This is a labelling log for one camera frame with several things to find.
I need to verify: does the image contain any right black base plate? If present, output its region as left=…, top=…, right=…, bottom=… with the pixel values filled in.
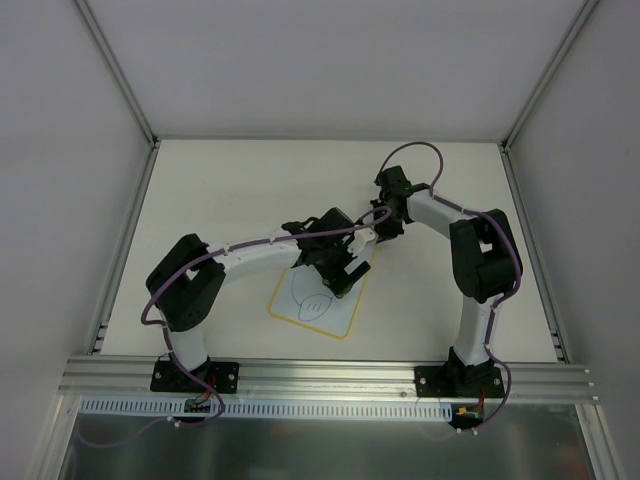
left=414, top=361, right=505, bottom=399

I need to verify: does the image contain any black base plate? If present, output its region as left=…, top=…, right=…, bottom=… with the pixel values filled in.
left=414, top=361, right=505, bottom=399
left=149, top=358, right=240, bottom=394

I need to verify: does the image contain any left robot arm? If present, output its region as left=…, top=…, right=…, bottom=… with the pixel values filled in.
left=141, top=208, right=376, bottom=392

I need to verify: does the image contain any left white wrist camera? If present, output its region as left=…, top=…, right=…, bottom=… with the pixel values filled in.
left=347, top=228, right=377, bottom=256

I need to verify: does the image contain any aluminium mounting rail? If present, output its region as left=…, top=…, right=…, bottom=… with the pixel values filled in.
left=58, top=355, right=600, bottom=404

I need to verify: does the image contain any right aluminium frame post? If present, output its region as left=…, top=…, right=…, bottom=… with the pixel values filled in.
left=501, top=0, right=600, bottom=152

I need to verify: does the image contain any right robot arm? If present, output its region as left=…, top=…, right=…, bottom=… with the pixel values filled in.
left=371, top=166, right=523, bottom=398

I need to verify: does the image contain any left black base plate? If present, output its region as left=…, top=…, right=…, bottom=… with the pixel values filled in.
left=149, top=358, right=240, bottom=394

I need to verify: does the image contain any yellow-framed small whiteboard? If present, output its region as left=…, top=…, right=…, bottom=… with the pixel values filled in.
left=268, top=267, right=373, bottom=340

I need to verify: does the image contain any left aluminium frame post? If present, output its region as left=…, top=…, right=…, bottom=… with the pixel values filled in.
left=70, top=0, right=158, bottom=148

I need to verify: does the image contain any white slotted cable duct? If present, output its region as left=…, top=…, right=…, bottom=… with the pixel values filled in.
left=79, top=396, right=453, bottom=423

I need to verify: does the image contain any aluminium frame post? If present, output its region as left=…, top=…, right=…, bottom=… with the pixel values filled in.
left=501, top=0, right=600, bottom=152
left=70, top=0, right=158, bottom=148

